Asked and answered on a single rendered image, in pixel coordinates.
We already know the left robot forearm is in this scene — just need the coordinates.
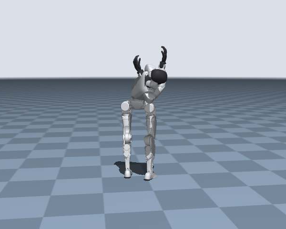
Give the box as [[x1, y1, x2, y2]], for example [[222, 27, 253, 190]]
[[138, 73, 154, 86]]

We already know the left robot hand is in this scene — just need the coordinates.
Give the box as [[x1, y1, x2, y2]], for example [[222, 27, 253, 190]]
[[133, 55, 144, 75]]

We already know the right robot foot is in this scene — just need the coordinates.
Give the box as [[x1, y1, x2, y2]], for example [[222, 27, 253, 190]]
[[144, 172, 158, 179]]

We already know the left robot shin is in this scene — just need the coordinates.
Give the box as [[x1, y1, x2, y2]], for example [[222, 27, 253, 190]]
[[123, 134, 131, 170]]

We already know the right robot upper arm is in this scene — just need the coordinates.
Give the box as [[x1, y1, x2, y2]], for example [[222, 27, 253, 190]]
[[143, 85, 165, 104]]

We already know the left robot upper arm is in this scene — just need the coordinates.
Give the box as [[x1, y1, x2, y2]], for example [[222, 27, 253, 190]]
[[144, 64, 158, 89]]

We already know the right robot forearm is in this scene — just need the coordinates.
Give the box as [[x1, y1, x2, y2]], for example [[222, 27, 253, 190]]
[[158, 64, 166, 87]]

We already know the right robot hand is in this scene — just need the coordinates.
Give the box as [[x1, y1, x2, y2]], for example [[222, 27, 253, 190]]
[[159, 46, 167, 68]]

